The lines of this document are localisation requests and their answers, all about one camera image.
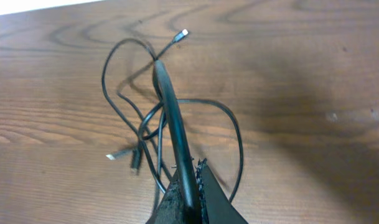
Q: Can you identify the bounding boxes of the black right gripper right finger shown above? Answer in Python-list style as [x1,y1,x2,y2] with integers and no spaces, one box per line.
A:
[195,159,248,224]

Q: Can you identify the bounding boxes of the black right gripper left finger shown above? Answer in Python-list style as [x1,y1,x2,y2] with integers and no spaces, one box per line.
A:
[146,170,189,224]

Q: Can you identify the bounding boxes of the black USB cable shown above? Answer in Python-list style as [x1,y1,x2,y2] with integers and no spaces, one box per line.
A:
[101,28,245,224]

